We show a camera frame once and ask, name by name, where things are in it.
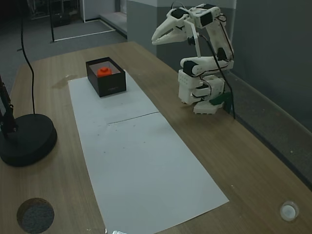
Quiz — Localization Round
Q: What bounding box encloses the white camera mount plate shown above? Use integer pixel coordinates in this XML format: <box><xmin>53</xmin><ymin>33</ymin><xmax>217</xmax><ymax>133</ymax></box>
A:
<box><xmin>184</xmin><ymin>20</ymin><xmax>203</xmax><ymax>58</ymax></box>

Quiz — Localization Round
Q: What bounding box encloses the shiny tape scrap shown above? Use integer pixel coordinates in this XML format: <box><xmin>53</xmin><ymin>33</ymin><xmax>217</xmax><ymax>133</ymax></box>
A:
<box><xmin>104</xmin><ymin>228</ymin><xmax>129</xmax><ymax>234</ymax></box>

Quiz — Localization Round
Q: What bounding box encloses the orange cube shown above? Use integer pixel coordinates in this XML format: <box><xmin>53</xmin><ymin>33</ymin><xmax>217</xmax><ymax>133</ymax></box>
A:
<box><xmin>97</xmin><ymin>66</ymin><xmax>113</xmax><ymax>78</ymax></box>

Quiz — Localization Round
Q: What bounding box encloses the white paper sheet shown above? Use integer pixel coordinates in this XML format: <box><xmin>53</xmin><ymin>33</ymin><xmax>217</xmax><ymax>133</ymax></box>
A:
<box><xmin>67</xmin><ymin>73</ymin><xmax>160</xmax><ymax>125</ymax></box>
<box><xmin>74</xmin><ymin>112</ymin><xmax>230</xmax><ymax>228</ymax></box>

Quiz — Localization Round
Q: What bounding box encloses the white round plastic cap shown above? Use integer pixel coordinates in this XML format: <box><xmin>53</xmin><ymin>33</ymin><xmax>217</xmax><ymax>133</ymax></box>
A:
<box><xmin>279</xmin><ymin>200</ymin><xmax>300</xmax><ymax>222</ymax></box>

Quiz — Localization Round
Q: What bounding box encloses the grey desk divider panel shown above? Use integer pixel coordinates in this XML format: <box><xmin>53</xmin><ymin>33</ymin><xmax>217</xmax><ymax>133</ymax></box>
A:
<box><xmin>229</xmin><ymin>73</ymin><xmax>312</xmax><ymax>193</ymax></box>

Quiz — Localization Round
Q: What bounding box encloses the black round lamp base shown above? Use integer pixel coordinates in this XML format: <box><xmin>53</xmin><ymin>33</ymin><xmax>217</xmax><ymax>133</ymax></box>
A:
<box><xmin>0</xmin><ymin>113</ymin><xmax>59</xmax><ymax>168</ymax></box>

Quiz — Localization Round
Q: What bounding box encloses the green table clamp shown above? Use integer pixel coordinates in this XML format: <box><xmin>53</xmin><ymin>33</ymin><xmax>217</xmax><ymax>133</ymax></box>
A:
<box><xmin>210</xmin><ymin>92</ymin><xmax>234</xmax><ymax>107</ymax></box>

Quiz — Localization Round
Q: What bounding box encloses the black lamp cable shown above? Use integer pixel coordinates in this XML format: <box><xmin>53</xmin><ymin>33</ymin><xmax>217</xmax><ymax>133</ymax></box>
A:
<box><xmin>19</xmin><ymin>0</ymin><xmax>38</xmax><ymax>115</ymax></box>

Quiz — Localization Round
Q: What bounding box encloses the black metal post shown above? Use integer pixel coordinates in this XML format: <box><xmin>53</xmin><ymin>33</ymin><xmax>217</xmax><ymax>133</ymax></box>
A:
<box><xmin>48</xmin><ymin>0</ymin><xmax>56</xmax><ymax>43</ymax></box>

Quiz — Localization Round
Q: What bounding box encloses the dark brown box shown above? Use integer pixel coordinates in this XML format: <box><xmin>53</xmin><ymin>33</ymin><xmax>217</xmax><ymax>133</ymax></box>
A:
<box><xmin>85</xmin><ymin>57</ymin><xmax>128</xmax><ymax>98</ymax></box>

